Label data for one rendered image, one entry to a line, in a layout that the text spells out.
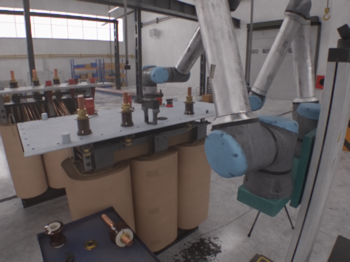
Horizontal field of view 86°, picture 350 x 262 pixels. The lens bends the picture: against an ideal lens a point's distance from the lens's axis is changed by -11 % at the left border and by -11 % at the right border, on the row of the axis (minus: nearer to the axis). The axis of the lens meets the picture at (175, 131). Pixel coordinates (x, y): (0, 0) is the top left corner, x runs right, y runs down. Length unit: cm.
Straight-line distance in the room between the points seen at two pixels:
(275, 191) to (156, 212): 113
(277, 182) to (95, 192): 102
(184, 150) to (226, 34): 124
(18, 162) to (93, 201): 169
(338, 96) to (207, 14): 49
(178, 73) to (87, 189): 87
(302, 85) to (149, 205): 132
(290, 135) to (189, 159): 118
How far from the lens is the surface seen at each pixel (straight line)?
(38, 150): 108
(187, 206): 205
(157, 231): 187
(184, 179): 190
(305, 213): 97
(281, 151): 73
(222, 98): 64
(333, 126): 82
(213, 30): 70
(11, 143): 288
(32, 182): 305
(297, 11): 124
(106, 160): 136
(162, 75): 116
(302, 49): 135
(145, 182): 158
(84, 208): 146
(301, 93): 136
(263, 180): 79
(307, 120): 118
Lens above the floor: 169
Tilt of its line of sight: 16 degrees down
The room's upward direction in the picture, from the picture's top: straight up
